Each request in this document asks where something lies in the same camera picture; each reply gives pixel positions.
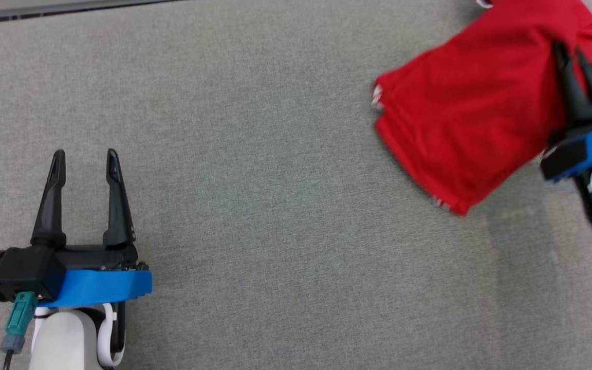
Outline teal camera cable connector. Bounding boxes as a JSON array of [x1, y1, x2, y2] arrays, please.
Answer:
[[1, 291, 39, 355]]

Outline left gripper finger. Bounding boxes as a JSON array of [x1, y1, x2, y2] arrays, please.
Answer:
[[102, 149, 137, 247], [30, 149, 67, 249]]

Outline grey partition base rail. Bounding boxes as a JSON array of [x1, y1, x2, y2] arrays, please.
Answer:
[[0, 0, 183, 25]]

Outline grey fabric upholstered platform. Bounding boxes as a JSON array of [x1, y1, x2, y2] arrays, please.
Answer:
[[0, 0, 592, 370]]

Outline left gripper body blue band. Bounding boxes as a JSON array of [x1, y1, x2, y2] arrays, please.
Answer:
[[38, 244, 153, 309]]

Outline red and white shorts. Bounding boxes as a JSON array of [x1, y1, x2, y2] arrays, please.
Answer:
[[372, 0, 592, 217]]

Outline white flat ribbon cable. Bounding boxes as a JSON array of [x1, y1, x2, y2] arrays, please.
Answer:
[[96, 302, 127, 368]]

